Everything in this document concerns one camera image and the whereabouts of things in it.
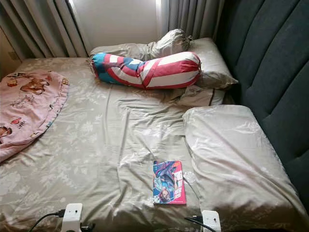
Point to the colourful anime comic book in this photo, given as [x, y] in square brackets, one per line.
[169, 183]

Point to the pink cartoon blanket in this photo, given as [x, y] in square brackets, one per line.
[29, 106]

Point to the beige floral pillow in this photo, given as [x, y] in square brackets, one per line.
[236, 154]

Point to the bed with beige floral sheet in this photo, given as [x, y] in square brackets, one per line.
[101, 140]

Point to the beige striped folded cloth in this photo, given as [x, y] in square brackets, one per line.
[200, 95]

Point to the red white blue bolster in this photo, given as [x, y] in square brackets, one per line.
[169, 71]

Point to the beige knotted bolster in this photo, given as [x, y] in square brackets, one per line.
[169, 43]

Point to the grey curtain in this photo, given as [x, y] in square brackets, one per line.
[193, 19]
[38, 29]

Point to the plain beige pillow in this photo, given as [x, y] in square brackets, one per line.
[212, 63]

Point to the dark grey padded headboard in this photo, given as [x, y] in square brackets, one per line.
[270, 58]

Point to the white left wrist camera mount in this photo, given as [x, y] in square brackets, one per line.
[72, 216]

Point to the wall socket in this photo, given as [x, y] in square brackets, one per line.
[12, 55]

